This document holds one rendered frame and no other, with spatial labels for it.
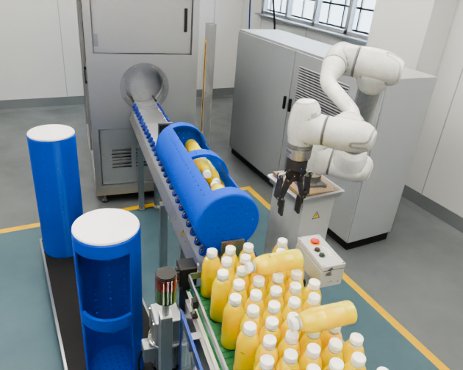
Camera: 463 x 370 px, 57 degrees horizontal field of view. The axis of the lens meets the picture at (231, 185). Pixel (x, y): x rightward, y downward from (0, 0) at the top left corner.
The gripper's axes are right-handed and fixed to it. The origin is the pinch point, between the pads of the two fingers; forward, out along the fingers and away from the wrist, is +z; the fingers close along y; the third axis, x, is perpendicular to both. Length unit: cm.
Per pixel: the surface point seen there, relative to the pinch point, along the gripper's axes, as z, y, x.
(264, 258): 9.0, 16.7, 16.2
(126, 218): 23, 56, -41
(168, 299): 8, 53, 29
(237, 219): 15.7, 12.7, -18.4
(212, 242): 25.7, 23.1, -18.4
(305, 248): 17.3, -7.2, 5.0
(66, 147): 29, 79, -140
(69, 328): 111, 87, -71
